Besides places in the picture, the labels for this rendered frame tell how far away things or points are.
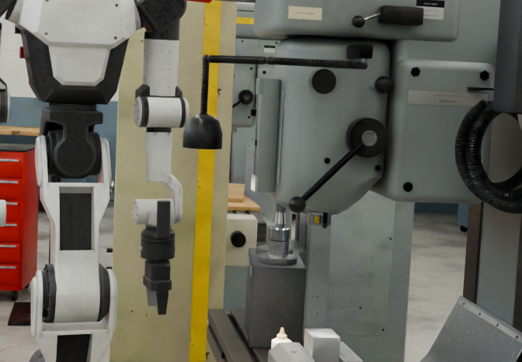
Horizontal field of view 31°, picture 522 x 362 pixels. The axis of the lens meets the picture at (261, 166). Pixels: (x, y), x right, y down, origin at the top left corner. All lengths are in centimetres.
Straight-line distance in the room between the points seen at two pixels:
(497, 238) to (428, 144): 31
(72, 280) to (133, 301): 128
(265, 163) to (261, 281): 45
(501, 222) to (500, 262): 8
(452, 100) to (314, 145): 26
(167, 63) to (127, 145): 108
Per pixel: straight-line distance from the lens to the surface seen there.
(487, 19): 174
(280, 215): 211
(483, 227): 197
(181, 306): 354
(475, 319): 197
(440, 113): 169
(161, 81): 238
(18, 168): 619
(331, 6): 163
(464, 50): 172
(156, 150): 239
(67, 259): 226
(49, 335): 230
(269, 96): 170
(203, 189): 346
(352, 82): 166
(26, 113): 1072
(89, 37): 227
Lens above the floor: 155
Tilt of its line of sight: 5 degrees down
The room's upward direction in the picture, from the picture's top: 3 degrees clockwise
